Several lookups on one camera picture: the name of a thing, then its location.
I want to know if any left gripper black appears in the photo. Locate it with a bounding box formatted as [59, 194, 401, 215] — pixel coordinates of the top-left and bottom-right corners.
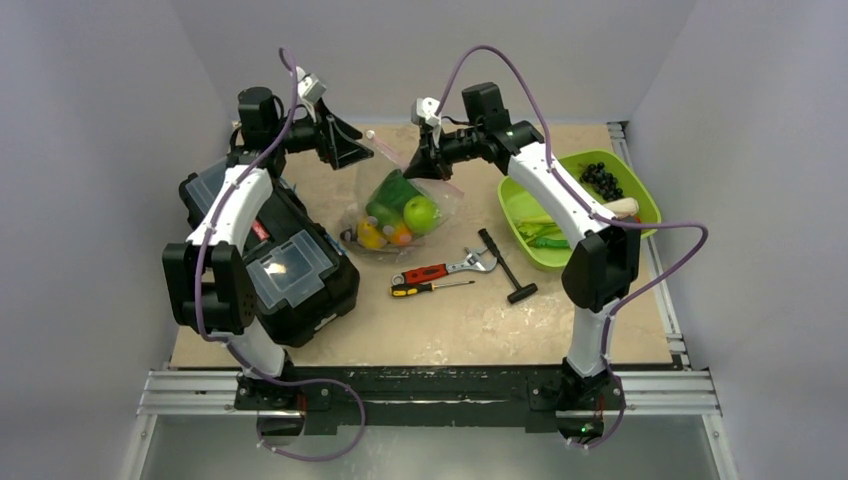
[271, 98, 372, 169]

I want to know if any green apple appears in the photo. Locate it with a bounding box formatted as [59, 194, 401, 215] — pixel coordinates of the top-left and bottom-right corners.
[403, 195, 441, 235]

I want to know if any bok choy green white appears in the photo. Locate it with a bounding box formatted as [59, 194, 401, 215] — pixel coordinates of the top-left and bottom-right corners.
[365, 169, 423, 223]

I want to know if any clear zip top bag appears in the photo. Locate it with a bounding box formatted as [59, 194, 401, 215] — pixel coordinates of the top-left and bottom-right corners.
[339, 130, 464, 253]

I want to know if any orange tangerine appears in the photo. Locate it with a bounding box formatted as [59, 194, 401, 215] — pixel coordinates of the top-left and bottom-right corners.
[388, 224, 414, 246]

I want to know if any yellow lemon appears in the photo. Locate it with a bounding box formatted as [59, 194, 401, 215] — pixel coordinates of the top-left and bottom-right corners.
[356, 220, 388, 250]

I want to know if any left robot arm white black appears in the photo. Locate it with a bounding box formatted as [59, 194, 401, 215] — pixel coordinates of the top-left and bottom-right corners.
[162, 87, 373, 409]

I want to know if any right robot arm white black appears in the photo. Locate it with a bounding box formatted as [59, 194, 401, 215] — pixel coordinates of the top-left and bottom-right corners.
[404, 82, 640, 407]

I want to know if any black toolbox far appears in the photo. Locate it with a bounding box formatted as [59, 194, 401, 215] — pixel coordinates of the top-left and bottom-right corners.
[178, 160, 312, 256]

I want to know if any black toolbox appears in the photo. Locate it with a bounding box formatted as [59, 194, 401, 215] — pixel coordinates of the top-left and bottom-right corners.
[178, 160, 312, 256]
[244, 228, 360, 347]

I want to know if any green plastic basin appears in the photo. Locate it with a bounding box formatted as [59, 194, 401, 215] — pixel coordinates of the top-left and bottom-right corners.
[498, 150, 662, 271]

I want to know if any yellow black screwdriver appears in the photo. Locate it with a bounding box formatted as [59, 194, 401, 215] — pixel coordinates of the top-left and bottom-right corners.
[389, 280, 475, 298]

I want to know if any green chili pepper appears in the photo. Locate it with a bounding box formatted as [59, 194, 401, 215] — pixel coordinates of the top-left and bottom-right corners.
[527, 237, 571, 249]

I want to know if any celery stalk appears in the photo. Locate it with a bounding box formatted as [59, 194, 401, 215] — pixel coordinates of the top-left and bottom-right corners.
[516, 197, 641, 241]

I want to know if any black toolbox near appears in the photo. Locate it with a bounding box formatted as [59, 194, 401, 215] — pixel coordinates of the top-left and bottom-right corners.
[244, 228, 360, 347]

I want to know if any black hammer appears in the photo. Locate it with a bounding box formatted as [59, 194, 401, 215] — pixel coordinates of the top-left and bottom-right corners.
[478, 228, 538, 305]

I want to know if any dark grapes bunch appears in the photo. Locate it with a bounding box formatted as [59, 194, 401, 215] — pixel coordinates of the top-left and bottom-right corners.
[579, 162, 624, 202]

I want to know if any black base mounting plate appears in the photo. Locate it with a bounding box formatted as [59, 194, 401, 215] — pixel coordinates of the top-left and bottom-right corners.
[234, 363, 625, 439]

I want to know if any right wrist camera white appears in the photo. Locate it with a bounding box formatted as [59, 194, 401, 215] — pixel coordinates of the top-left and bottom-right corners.
[411, 97, 443, 143]

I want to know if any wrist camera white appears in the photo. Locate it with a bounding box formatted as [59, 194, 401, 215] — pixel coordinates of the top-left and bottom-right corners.
[296, 67, 327, 111]
[411, 97, 443, 143]

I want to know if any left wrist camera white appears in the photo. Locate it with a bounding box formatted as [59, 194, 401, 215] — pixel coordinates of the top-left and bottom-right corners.
[296, 67, 327, 111]

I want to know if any red handled adjustable wrench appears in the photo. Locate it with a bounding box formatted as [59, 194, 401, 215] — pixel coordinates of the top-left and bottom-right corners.
[391, 247, 497, 285]

